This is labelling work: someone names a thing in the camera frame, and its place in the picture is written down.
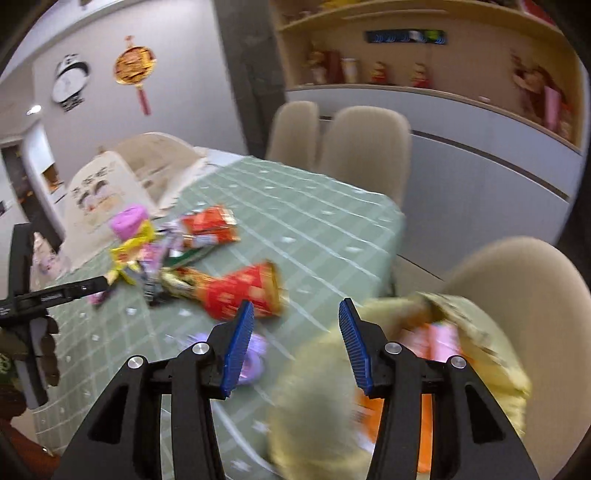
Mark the white cartoon tote bag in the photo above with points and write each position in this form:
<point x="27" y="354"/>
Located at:
<point x="115" y="170"/>

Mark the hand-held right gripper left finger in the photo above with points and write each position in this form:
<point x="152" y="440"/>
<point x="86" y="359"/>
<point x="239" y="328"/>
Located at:
<point x="238" y="350"/>

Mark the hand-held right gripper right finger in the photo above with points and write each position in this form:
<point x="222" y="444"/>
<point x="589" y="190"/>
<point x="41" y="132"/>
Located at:
<point x="355" y="350"/>

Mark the red snack packet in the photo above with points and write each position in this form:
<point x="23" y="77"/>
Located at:
<point x="207" y="226"/>

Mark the person's left hand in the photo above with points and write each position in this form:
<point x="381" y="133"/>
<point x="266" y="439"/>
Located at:
<point x="50" y="350"/>

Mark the red gold hanging ornament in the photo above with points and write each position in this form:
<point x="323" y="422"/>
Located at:
<point x="134" y="64"/>

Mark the panda wall clock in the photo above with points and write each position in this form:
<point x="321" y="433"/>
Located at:
<point x="69" y="83"/>

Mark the wooden wall shelf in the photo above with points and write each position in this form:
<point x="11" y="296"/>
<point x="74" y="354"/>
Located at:
<point x="466" y="60"/>

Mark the yellow plastic bag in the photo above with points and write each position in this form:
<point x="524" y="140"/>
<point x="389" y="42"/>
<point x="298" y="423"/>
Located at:
<point x="314" y="397"/>

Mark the pink plastic wrapper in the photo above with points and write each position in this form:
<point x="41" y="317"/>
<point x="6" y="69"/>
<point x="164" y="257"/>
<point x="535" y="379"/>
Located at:
<point x="129" y="221"/>

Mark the orange pink snack packet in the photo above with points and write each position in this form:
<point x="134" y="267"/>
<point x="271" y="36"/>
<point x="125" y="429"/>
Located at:
<point x="429" y="341"/>

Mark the cream cup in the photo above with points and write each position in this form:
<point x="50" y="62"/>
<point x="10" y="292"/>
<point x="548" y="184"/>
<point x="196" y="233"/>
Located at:
<point x="349" y="70"/>

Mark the purple snack wrapper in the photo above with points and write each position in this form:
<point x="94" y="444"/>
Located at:
<point x="159" y="249"/>

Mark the red gold cylindrical can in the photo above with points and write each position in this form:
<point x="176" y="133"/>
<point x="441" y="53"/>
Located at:
<point x="240" y="286"/>

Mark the green checked tablecloth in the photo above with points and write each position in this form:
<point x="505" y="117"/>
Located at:
<point x="295" y="217"/>

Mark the purple toy mirror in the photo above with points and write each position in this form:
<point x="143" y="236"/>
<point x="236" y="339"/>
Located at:
<point x="256" y="355"/>

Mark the pink patterned cloth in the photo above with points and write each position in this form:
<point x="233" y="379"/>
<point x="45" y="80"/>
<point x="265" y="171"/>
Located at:
<point x="46" y="258"/>

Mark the beige chair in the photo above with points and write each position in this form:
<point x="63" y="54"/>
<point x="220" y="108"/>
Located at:
<point x="364" y="152"/>
<point x="526" y="300"/>
<point x="293" y="134"/>

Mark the white sideboard cabinet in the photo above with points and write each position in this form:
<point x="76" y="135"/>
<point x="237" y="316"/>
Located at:
<point x="480" y="157"/>

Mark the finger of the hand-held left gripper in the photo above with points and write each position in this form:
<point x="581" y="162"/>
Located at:
<point x="87" y="288"/>

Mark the yellow snack wrapper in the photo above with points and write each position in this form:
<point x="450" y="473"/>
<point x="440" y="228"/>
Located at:
<point x="131" y="251"/>

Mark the red yellow figurine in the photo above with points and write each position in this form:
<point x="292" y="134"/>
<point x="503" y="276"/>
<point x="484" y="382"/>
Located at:
<point x="378" y="74"/>
<point x="421" y="76"/>

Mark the gold snack packet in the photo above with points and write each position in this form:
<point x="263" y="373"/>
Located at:
<point x="182" y="279"/>

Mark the dark door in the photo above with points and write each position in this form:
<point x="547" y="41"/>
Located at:
<point x="14" y="175"/>

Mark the flower vase figurine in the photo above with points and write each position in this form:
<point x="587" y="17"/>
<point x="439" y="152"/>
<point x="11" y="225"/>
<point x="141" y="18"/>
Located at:
<point x="316" y="64"/>

